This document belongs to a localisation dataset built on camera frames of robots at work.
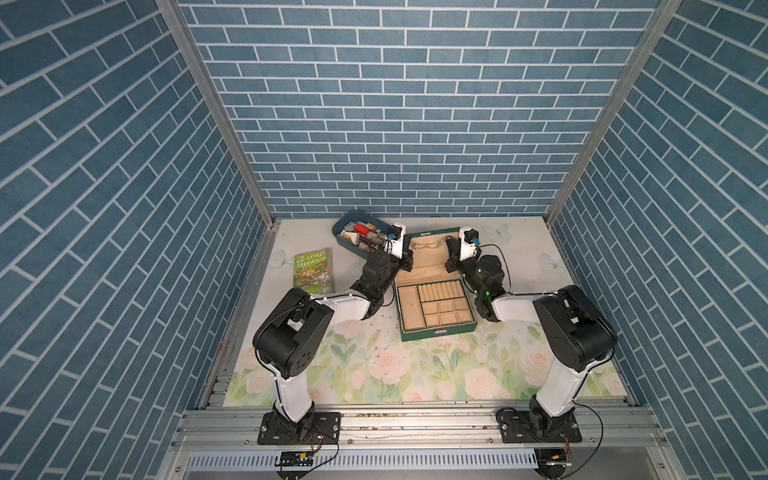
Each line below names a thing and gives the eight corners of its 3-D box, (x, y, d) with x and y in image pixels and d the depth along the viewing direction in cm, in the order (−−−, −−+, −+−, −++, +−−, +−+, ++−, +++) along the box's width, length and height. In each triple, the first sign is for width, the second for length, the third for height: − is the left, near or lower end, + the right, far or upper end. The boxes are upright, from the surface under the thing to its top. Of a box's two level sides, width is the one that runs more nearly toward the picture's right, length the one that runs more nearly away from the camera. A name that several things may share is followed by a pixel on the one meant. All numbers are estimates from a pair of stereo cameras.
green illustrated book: (294, 297, 99) (291, 293, 97) (296, 258, 110) (294, 252, 108) (333, 292, 101) (331, 287, 98) (332, 253, 112) (330, 248, 109)
